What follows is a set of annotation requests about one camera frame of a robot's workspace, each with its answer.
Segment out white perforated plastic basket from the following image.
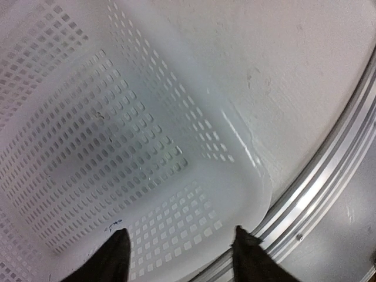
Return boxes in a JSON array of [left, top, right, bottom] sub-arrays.
[[1, 1, 272, 281]]

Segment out aluminium front rail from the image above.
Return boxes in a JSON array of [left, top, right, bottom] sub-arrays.
[[187, 55, 376, 282]]

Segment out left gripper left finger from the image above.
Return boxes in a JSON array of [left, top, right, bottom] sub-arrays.
[[63, 228, 131, 282]]

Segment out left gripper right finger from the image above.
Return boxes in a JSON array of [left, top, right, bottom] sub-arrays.
[[232, 225, 298, 282]]

